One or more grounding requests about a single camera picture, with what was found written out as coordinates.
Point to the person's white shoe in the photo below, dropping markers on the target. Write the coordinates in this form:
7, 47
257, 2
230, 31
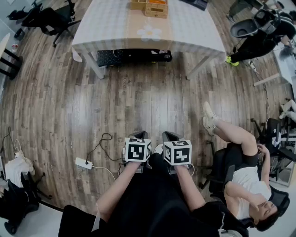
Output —
158, 148

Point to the checkered tablecloth with flower print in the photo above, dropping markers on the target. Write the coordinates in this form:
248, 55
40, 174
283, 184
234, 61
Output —
111, 27

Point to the white cloth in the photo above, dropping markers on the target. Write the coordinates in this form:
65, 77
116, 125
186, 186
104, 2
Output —
15, 171

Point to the black chair with clothes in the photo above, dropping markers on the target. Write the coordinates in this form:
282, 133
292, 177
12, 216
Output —
18, 201

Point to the wicker basket with compartments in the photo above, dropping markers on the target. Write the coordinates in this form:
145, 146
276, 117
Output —
157, 11

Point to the black diamond-plate case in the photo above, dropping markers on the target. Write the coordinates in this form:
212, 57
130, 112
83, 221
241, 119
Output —
108, 59

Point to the person's right forearm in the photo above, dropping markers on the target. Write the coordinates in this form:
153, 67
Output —
189, 189

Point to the white desk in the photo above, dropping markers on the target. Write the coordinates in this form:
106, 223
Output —
286, 64

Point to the white power strip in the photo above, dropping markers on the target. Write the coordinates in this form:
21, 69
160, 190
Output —
83, 162

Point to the red label bottle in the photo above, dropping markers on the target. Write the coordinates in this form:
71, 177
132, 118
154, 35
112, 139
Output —
14, 48

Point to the person's black clothing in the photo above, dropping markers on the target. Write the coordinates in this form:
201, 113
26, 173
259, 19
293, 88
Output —
150, 203

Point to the person's left forearm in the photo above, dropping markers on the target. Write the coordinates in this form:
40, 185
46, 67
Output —
115, 189

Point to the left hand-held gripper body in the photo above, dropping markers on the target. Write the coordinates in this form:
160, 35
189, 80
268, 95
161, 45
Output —
137, 150

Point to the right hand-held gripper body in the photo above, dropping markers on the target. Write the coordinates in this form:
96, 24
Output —
178, 154

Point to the orange packet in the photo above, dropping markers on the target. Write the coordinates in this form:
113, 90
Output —
157, 1

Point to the black mesh office chair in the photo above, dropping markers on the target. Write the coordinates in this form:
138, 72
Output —
222, 171

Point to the round side table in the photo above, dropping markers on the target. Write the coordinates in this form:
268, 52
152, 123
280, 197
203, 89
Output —
14, 62

